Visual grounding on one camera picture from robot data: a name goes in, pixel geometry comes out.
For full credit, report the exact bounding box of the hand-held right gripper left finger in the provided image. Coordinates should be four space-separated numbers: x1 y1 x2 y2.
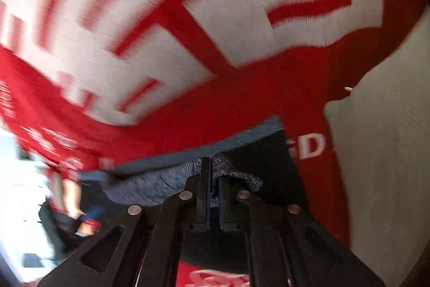
37 157 211 287

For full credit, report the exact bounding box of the red and white printed blanket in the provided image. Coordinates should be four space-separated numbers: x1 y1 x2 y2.
0 0 424 287

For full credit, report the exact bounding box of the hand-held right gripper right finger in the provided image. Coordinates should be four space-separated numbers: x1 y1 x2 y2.
218 178 387 287

